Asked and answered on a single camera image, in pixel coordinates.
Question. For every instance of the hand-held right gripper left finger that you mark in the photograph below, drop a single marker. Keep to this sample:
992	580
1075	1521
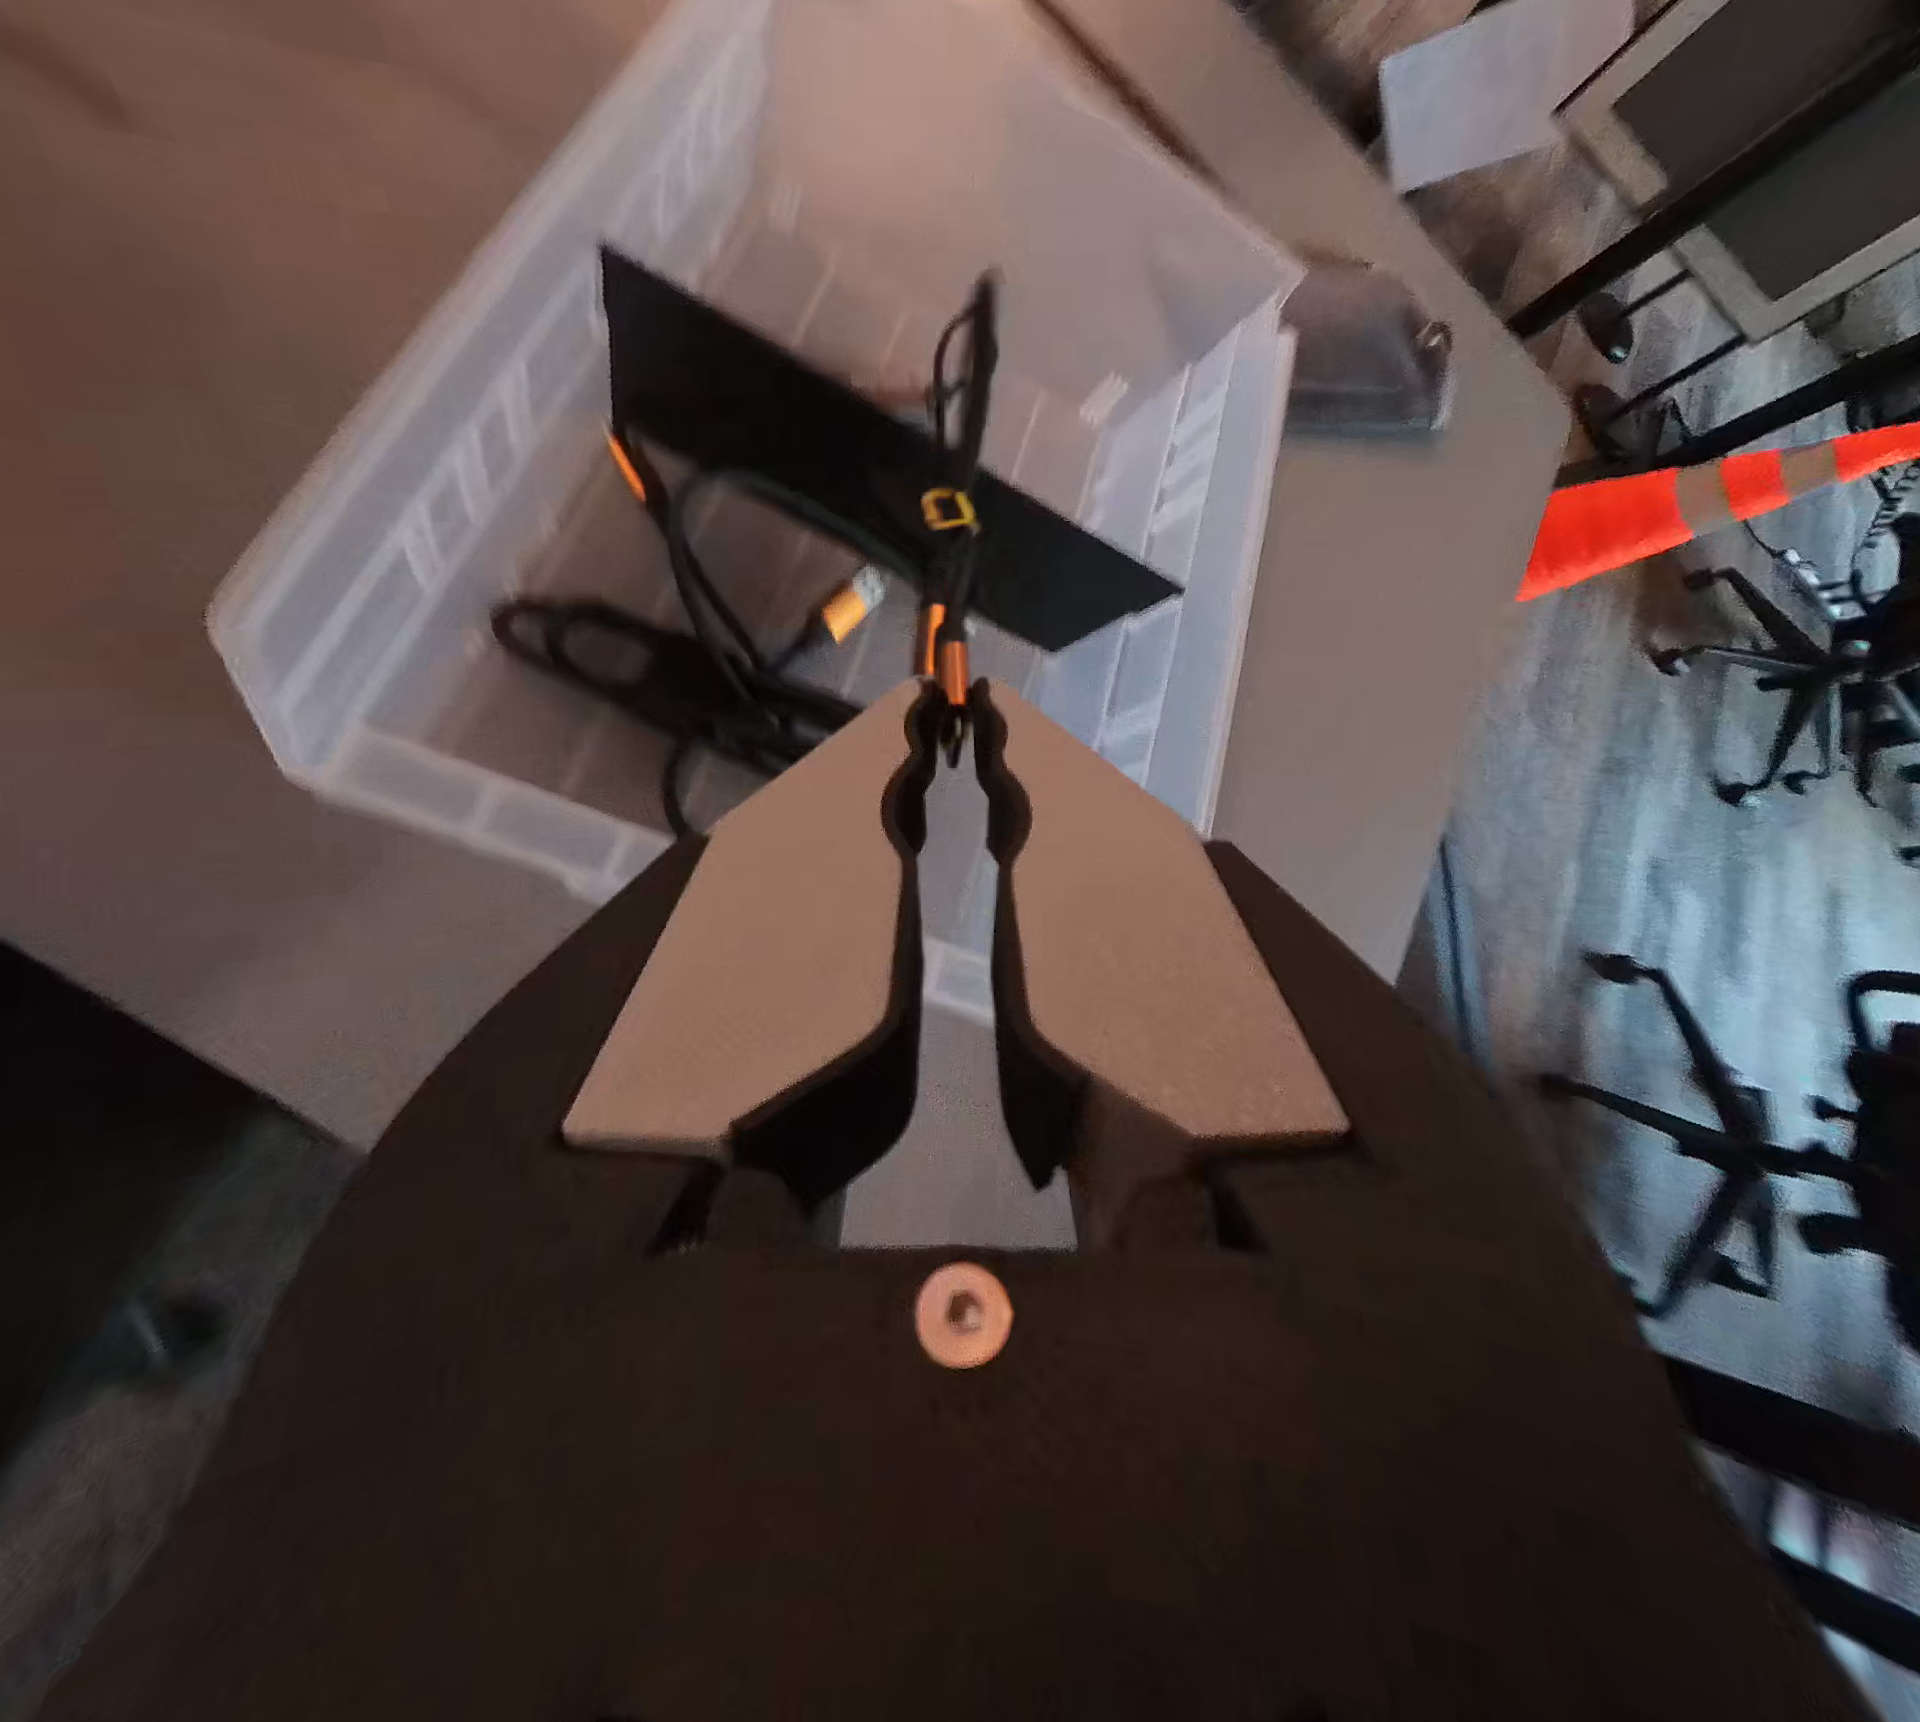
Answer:
751	971

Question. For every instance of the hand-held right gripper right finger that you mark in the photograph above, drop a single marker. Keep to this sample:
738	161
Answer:
1170	971

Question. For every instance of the clear plastic bin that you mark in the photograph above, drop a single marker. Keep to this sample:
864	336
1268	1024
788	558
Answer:
450	522

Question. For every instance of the black office chair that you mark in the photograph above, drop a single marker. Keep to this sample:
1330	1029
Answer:
1725	1152

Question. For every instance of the black bin divider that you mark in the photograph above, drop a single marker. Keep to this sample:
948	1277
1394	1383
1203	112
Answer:
751	387

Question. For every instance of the orange white striped cone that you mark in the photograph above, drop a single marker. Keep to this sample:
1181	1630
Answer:
1621	522

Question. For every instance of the plain white paper sheet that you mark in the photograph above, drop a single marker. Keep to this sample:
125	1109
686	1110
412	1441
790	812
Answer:
1499	73

